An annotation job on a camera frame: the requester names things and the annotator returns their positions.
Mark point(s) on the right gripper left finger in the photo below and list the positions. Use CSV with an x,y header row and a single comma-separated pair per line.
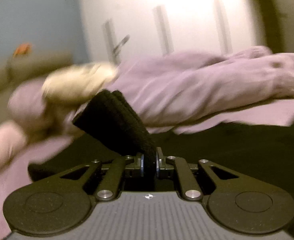
x,y
140,164

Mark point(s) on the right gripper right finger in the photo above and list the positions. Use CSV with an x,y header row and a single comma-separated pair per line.
x,y
160,161

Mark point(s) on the purple duvet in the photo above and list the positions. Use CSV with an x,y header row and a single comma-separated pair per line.
x,y
181,88

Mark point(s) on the cream plush pillow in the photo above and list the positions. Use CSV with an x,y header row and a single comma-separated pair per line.
x,y
77,84

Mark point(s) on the purple pillow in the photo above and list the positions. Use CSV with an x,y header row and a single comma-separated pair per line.
x,y
39,117

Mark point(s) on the pink bolster pillow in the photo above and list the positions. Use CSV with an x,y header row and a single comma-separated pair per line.
x,y
12,140

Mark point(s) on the white wardrobe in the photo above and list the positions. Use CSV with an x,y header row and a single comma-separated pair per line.
x,y
118,30

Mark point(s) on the purple bed sheet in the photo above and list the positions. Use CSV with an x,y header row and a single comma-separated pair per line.
x,y
14,175

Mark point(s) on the grey upholstered headboard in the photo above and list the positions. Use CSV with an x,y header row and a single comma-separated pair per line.
x,y
16,70

